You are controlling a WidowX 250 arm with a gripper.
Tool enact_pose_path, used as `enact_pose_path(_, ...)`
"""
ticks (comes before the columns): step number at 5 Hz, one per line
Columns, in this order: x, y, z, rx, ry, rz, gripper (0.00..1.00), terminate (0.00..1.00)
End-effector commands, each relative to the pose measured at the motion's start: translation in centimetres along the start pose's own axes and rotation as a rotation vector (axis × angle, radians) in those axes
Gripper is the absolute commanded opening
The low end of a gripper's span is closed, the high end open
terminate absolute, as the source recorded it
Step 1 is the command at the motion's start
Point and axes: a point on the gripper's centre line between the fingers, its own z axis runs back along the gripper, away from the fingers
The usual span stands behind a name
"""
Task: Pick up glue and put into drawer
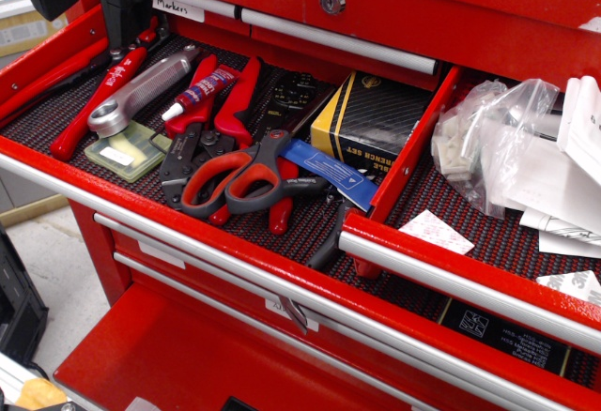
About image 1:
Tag black yellow wrench set box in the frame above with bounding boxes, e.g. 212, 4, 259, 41
311, 71, 432, 174

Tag blue plastic packet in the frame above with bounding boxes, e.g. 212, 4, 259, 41
280, 139, 378, 212

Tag white 3M adhesive pad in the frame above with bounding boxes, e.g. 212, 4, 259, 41
536, 270, 600, 306

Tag red threadlocker glue tube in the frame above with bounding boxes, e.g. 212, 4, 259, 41
162, 65, 241, 122

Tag white adhesive square pad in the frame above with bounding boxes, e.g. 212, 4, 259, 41
398, 210, 475, 255

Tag silver utility knife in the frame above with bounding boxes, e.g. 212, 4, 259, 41
87, 44, 202, 138

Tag black drill bit box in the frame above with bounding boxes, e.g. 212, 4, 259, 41
439, 299, 569, 376

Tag red handled tool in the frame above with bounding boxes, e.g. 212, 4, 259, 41
50, 47, 147, 161

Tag white markers label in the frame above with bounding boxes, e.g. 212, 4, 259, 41
153, 0, 205, 23

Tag black wire stripper tool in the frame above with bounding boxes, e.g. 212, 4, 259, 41
254, 72, 336, 143

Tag white paper sheets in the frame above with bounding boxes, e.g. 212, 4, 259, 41
485, 76, 600, 256

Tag clear green bit case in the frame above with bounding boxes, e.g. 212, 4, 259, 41
85, 121, 172, 183

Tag red tool chest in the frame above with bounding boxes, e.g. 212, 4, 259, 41
54, 0, 601, 411

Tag red and grey scissors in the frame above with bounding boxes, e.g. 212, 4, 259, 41
180, 129, 327, 219

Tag red handled crimping pliers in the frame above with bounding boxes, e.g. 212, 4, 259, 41
160, 54, 263, 225

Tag cardboard box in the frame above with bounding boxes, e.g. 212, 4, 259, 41
1, 10, 68, 57

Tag small open red drawer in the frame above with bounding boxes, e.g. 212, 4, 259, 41
340, 67, 600, 355

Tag silver cabinet lock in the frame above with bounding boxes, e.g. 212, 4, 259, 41
319, 0, 347, 15

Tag large open red drawer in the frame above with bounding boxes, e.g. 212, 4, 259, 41
1, 2, 600, 410

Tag clear plastic bag of clips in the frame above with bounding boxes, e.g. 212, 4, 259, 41
431, 79, 559, 219

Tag black equipment case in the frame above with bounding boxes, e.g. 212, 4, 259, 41
0, 227, 49, 365

